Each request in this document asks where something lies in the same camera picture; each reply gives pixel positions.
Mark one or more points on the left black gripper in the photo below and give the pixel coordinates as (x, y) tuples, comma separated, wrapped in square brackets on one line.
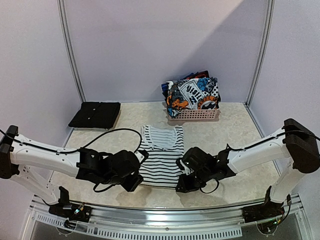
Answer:
[(131, 186)]

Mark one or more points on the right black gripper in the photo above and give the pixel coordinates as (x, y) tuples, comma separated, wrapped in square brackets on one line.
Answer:
[(183, 184)]

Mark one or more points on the black white striped tank top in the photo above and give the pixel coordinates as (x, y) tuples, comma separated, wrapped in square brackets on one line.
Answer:
[(164, 148)]

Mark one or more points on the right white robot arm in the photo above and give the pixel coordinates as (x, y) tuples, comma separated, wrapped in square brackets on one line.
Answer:
[(293, 142)]

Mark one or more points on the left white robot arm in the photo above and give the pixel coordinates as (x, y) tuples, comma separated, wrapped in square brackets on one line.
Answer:
[(19, 153)]

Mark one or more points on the pink plastic laundry basket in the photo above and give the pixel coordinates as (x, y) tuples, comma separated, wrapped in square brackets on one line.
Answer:
[(193, 115)]

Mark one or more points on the colourful printed clothes pile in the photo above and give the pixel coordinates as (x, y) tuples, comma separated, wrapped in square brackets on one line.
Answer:
[(196, 92)]

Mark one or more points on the folded black shirt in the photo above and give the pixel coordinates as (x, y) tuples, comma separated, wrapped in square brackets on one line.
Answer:
[(100, 115)]

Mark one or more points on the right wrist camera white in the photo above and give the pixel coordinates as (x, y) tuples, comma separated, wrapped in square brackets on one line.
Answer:
[(183, 167)]

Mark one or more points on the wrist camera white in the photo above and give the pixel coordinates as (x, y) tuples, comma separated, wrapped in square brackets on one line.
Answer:
[(142, 156), (183, 167)]

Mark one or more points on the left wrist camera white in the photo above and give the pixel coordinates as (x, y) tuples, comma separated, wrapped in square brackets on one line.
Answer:
[(142, 156)]

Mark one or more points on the aluminium front rail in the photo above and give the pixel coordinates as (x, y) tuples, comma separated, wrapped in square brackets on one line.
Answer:
[(127, 223)]

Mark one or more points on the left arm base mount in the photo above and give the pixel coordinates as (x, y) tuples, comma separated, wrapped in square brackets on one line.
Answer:
[(72, 212)]

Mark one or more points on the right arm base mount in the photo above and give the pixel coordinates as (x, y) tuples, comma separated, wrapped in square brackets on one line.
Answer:
[(268, 215)]

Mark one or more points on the right aluminium frame post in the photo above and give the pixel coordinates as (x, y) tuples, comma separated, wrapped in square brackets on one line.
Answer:
[(262, 52)]

